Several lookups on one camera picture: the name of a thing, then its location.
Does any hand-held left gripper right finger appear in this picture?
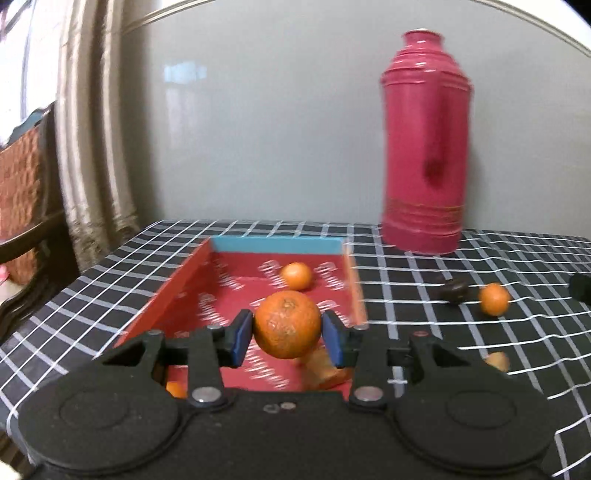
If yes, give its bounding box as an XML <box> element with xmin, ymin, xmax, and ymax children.
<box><xmin>322</xmin><ymin>311</ymin><xmax>485</xmax><ymax>409</ymax></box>

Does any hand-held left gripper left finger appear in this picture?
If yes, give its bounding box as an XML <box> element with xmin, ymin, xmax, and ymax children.
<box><xmin>102</xmin><ymin>310</ymin><xmax>254</xmax><ymax>409</ymax></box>

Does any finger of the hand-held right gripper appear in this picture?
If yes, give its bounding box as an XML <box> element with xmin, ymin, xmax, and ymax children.
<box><xmin>569</xmin><ymin>272</ymin><xmax>591</xmax><ymax>304</ymax></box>

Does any orange-red fruit chunk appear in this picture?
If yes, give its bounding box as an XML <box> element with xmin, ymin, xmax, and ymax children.
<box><xmin>302</xmin><ymin>348</ymin><xmax>354</xmax><ymax>391</ymax></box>

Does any large orange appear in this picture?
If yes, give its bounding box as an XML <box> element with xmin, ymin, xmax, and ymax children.
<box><xmin>255</xmin><ymin>291</ymin><xmax>322</xmax><ymax>359</ymax></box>

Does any colourful cardboard box red inside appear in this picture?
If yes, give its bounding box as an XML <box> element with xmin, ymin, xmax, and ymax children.
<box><xmin>113</xmin><ymin>234</ymin><xmax>370</xmax><ymax>403</ymax></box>

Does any black white grid tablecloth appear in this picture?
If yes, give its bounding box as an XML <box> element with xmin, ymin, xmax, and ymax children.
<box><xmin>0</xmin><ymin>219</ymin><xmax>591</xmax><ymax>480</ymax></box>

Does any dark round fruit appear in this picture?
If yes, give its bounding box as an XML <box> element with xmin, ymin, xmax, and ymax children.
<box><xmin>438</xmin><ymin>278</ymin><xmax>472</xmax><ymax>304</ymax></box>

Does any red thermos flask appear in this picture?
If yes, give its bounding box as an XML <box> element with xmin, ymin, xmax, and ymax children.
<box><xmin>378</xmin><ymin>28</ymin><xmax>477</xmax><ymax>256</ymax></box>

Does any beige curtain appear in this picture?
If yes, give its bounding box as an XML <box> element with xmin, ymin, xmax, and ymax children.
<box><xmin>54</xmin><ymin>0</ymin><xmax>155</xmax><ymax>274</ymax></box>

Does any dark wooden woven chair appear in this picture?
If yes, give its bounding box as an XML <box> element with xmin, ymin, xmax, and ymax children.
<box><xmin>0</xmin><ymin>102</ymin><xmax>80</xmax><ymax>344</ymax></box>

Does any window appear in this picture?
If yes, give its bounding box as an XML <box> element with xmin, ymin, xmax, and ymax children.
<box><xmin>0</xmin><ymin>0</ymin><xmax>70</xmax><ymax>149</ymax></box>

